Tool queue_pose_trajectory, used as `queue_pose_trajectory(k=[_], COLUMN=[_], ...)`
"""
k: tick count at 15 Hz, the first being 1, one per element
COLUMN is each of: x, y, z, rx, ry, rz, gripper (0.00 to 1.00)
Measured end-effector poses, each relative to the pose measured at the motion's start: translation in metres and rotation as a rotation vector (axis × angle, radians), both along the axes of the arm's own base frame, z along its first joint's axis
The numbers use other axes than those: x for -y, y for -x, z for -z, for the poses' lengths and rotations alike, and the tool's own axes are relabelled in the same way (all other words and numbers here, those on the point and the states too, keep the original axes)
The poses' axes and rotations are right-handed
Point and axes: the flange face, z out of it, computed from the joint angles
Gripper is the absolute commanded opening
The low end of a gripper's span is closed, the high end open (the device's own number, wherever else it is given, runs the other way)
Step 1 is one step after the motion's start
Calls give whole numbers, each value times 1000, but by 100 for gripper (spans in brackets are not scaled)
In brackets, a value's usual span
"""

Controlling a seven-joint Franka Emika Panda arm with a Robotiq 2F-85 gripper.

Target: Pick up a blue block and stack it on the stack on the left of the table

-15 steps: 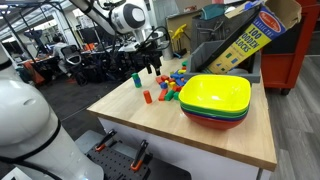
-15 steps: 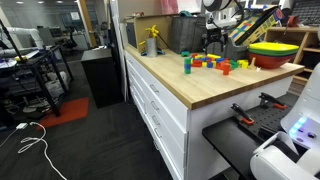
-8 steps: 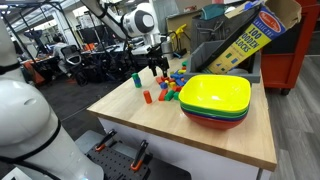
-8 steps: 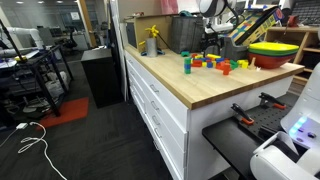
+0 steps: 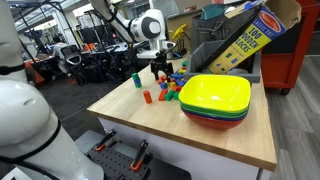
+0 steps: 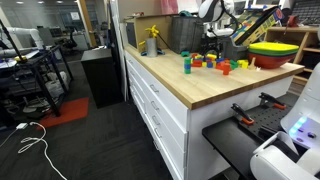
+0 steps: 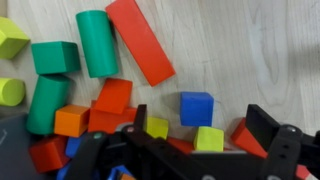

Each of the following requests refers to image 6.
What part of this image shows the red floor mat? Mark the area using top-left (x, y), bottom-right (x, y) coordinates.
top-left (36, 97), bottom-right (90, 129)

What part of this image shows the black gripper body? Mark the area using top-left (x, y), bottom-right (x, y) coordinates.
top-left (203, 35), bottom-right (231, 51)

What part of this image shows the white drawer cabinet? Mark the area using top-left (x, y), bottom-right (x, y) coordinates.
top-left (123, 49), bottom-right (294, 180)

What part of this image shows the black orange clamp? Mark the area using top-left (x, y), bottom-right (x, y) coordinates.
top-left (258, 92), bottom-right (287, 110)
top-left (230, 102), bottom-right (255, 126)

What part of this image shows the grey plastic bin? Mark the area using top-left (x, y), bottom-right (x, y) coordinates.
top-left (223, 36), bottom-right (253, 62)

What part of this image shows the dark grey felt bin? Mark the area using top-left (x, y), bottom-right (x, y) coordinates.
top-left (171, 15), bottom-right (205, 54)

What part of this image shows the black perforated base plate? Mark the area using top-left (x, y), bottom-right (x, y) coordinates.
top-left (202, 92), bottom-right (301, 180)

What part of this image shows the small red object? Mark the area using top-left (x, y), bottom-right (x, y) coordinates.
top-left (286, 14), bottom-right (301, 28)

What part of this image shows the yellow plastic gadget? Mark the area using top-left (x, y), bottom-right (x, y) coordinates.
top-left (138, 24), bottom-right (161, 46)

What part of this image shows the green plastic bowl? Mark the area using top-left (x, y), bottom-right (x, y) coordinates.
top-left (249, 48), bottom-right (299, 57)

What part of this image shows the wooden shelf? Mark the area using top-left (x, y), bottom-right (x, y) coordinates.
top-left (264, 25), bottom-right (320, 84)

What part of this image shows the black metal cart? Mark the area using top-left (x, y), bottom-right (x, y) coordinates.
top-left (0, 44), bottom-right (74, 118)

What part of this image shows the white power adapter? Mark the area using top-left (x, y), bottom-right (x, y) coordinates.
top-left (15, 122), bottom-right (29, 131)

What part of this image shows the red plastic bowl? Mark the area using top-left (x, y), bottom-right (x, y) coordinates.
top-left (248, 52), bottom-right (298, 70)

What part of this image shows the black cabinet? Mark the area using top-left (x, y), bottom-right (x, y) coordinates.
top-left (80, 48), bottom-right (124, 109)

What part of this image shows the natural wooden peg block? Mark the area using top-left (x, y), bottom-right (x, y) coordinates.
top-left (249, 56), bottom-right (258, 70)

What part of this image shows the metal cup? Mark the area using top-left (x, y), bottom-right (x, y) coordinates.
top-left (145, 37), bottom-right (158, 58)

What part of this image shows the blue gadget base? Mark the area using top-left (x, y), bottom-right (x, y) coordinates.
top-left (140, 48), bottom-right (165, 57)

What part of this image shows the yellow plastic bowl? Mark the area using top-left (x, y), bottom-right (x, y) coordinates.
top-left (248, 41), bottom-right (300, 53)

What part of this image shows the teal object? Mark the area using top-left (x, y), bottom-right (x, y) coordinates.
top-left (178, 10), bottom-right (193, 18)

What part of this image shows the wooden blocks cardboard box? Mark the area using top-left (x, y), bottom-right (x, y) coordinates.
top-left (231, 5), bottom-right (285, 47)

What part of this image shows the red wooden cylinder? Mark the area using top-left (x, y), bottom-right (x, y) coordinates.
top-left (222, 63), bottom-right (232, 76)

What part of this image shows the white cable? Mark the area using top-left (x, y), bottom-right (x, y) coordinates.
top-left (0, 121), bottom-right (69, 180)

